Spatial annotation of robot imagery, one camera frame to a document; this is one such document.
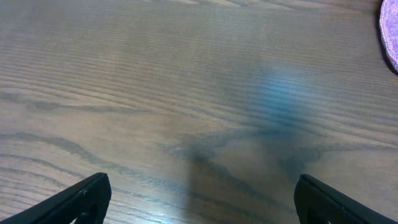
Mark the light purple cloth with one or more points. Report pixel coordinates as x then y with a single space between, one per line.
388 28

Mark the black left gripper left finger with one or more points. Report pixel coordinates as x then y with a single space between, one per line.
86 202

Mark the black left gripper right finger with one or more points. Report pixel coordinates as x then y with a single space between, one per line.
318 203

